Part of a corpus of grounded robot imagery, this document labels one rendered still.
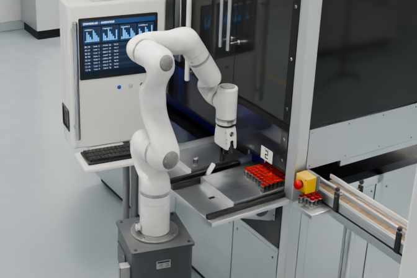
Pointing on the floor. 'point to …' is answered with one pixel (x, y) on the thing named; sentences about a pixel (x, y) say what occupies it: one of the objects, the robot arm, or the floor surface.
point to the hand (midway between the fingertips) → (223, 157)
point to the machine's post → (300, 113)
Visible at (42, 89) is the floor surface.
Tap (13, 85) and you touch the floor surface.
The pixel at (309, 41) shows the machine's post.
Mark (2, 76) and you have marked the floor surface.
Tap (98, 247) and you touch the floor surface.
